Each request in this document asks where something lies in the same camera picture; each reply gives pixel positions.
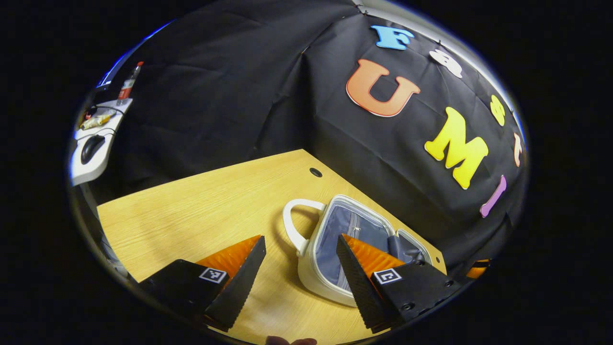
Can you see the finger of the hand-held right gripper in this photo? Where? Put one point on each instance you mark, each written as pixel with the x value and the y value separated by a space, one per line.
pixel 479 269

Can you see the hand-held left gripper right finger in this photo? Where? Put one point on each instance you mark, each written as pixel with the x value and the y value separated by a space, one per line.
pixel 361 287

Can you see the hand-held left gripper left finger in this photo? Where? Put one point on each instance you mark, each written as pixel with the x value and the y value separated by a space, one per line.
pixel 242 287

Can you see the white suitcase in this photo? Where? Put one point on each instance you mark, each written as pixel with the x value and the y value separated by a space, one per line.
pixel 335 230

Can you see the white side desk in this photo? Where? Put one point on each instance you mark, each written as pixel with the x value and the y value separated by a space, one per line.
pixel 91 173

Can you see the black computer mouse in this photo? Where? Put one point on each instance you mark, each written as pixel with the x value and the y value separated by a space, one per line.
pixel 92 149

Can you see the yellowish small tube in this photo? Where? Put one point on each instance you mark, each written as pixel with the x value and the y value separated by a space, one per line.
pixel 97 121

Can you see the red capped bottle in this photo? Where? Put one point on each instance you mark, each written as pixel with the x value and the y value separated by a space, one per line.
pixel 128 86

